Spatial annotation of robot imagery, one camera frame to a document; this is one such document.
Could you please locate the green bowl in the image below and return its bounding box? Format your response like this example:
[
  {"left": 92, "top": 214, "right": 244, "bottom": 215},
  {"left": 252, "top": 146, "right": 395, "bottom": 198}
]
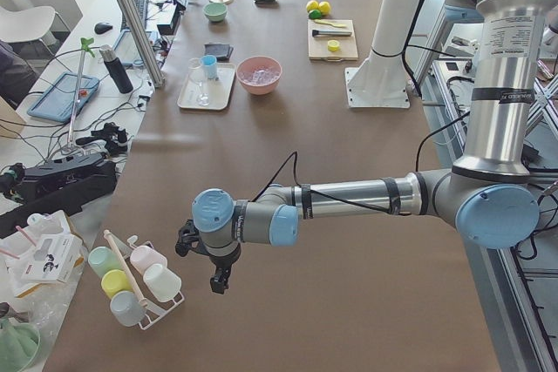
[{"left": 203, "top": 3, "right": 228, "bottom": 23}]

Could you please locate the light blue cup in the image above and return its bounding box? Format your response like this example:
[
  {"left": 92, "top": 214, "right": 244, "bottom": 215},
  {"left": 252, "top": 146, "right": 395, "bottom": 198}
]
[{"left": 201, "top": 54, "right": 218, "bottom": 80}]

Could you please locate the aluminium frame post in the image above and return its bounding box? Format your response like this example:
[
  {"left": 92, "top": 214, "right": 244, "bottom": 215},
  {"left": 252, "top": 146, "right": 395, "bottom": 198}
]
[{"left": 117, "top": 0, "right": 165, "bottom": 89}]

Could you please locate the blue teach pendant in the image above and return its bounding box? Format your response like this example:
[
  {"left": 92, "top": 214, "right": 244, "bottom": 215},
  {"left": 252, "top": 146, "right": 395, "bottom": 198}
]
[
  {"left": 113, "top": 29, "right": 159, "bottom": 68},
  {"left": 27, "top": 71, "right": 100, "bottom": 123}
]

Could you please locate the yellow plastic cup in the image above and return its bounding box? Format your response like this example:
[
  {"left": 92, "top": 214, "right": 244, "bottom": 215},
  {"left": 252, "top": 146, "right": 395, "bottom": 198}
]
[{"left": 101, "top": 269, "right": 133, "bottom": 299}]

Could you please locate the pink bowl of ice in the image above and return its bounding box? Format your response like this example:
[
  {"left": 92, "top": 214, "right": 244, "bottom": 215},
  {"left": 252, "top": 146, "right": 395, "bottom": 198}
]
[{"left": 236, "top": 56, "right": 282, "bottom": 95}]

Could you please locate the cream serving tray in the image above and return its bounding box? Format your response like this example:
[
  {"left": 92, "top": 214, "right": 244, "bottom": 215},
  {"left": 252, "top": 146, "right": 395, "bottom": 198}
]
[{"left": 177, "top": 63, "right": 236, "bottom": 111}]

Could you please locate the white cup rack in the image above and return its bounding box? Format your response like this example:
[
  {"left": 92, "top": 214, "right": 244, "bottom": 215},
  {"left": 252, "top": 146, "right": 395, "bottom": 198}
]
[{"left": 119, "top": 235, "right": 186, "bottom": 331}]

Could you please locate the grey plastic cup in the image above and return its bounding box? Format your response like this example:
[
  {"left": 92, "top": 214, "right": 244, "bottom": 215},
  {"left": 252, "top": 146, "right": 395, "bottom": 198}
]
[{"left": 110, "top": 290, "right": 146, "bottom": 327}]

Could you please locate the steel muddler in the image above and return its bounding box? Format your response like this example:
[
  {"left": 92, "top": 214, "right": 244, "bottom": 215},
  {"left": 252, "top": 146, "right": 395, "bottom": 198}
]
[{"left": 311, "top": 29, "right": 352, "bottom": 37}]

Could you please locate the wooden cutting board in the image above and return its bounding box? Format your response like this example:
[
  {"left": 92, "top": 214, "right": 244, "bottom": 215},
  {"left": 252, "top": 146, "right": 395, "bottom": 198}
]
[{"left": 308, "top": 19, "right": 359, "bottom": 61}]

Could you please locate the yellow lemon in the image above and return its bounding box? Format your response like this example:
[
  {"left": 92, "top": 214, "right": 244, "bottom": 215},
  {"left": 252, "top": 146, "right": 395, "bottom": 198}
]
[
  {"left": 318, "top": 1, "right": 331, "bottom": 16},
  {"left": 306, "top": 0, "right": 319, "bottom": 12}
]

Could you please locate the green plastic cup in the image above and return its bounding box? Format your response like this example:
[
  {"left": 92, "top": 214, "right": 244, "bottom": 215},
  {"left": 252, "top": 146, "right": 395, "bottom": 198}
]
[{"left": 87, "top": 247, "right": 120, "bottom": 279}]

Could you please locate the black water bottle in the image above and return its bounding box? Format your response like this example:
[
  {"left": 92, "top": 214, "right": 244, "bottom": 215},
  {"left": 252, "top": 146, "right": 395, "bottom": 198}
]
[{"left": 99, "top": 44, "right": 133, "bottom": 94}]

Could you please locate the pink plastic cup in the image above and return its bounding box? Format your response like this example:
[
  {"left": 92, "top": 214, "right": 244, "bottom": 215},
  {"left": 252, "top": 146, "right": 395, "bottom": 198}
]
[{"left": 130, "top": 245, "right": 167, "bottom": 274}]

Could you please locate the white cardboard box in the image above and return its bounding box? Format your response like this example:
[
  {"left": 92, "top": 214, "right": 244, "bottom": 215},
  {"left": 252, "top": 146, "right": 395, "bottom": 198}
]
[{"left": 1, "top": 210, "right": 87, "bottom": 298}]

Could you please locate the yellow plastic knife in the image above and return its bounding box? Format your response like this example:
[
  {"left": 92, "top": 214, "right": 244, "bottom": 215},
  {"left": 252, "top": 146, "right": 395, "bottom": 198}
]
[{"left": 313, "top": 19, "right": 347, "bottom": 28}]

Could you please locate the white plastic cup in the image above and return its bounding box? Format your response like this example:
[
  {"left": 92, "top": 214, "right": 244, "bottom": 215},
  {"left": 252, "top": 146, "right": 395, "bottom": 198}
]
[{"left": 143, "top": 263, "right": 182, "bottom": 302}]

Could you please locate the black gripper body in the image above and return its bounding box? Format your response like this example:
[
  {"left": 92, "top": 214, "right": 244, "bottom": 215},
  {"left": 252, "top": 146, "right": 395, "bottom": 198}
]
[{"left": 175, "top": 220, "right": 242, "bottom": 267}]

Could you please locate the white chair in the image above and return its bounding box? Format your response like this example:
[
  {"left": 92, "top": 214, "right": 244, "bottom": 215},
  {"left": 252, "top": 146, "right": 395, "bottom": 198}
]
[{"left": 1, "top": 6, "right": 71, "bottom": 57}]

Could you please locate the half lemon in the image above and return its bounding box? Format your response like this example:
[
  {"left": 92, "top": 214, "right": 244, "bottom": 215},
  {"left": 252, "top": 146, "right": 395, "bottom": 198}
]
[{"left": 327, "top": 39, "right": 340, "bottom": 51}]

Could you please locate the clear wine glass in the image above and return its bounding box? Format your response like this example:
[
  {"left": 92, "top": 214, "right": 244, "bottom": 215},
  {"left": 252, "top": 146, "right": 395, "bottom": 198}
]
[{"left": 188, "top": 57, "right": 209, "bottom": 106}]

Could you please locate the black computer mouse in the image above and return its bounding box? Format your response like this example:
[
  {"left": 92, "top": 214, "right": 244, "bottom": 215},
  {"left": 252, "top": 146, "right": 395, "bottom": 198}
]
[{"left": 93, "top": 22, "right": 112, "bottom": 35}]

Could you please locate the green lime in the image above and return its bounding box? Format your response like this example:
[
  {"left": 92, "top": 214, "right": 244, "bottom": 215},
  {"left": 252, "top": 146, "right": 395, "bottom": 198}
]
[{"left": 308, "top": 10, "right": 323, "bottom": 20}]

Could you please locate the black keyboard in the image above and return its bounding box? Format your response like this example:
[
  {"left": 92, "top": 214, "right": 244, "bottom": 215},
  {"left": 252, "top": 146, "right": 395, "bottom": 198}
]
[{"left": 119, "top": 0, "right": 150, "bottom": 35}]

